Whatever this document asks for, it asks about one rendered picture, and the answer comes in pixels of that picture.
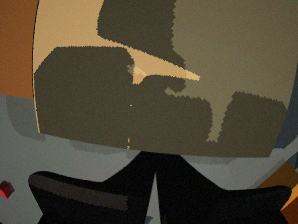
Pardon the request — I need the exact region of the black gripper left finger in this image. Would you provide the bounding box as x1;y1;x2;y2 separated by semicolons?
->
28;152;158;224

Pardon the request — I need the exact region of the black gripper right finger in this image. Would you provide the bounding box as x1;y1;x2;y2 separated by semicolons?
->
156;153;291;224

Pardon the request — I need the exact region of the orange flat bar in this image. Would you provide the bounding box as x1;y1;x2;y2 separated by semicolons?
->
255;161;298;210

